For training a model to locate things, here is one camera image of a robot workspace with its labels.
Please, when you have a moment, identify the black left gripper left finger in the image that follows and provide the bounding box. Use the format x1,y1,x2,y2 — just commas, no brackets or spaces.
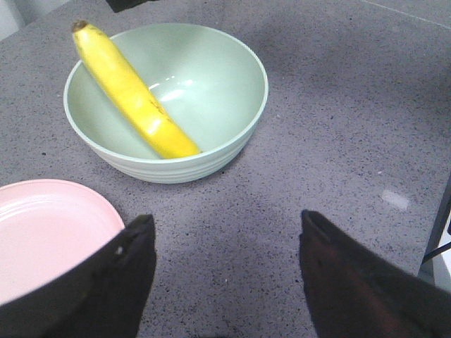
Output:
1,215,156,337

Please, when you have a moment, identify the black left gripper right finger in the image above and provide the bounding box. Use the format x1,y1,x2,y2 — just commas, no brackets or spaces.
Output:
299,210,450,337

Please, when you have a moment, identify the pink plate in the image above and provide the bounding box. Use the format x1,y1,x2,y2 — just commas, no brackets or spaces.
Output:
1,179,125,304

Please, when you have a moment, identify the green ribbed bowl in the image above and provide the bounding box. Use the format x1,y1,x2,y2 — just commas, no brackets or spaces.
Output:
63,23,268,184

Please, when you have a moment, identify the yellow banana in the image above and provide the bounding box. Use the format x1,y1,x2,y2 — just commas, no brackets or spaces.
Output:
72,20,201,158

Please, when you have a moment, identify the black cable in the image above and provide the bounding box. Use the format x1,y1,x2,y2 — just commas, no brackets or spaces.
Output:
422,241,451,264

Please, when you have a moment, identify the dark object at table edge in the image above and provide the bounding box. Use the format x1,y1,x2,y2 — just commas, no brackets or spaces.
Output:
106,0,155,13

